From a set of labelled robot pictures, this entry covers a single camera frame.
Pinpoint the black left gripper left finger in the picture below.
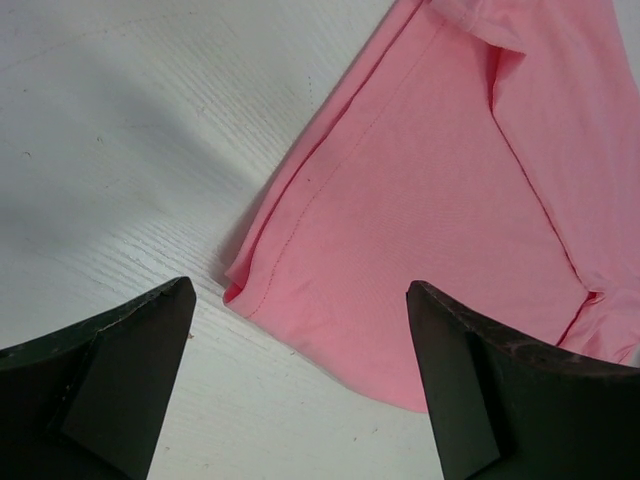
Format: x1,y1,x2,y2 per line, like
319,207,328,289
1,277,196,479

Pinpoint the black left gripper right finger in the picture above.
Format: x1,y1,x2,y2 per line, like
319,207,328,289
407,281,639,479

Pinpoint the pink t-shirt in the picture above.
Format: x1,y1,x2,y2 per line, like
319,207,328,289
224,1,639,412

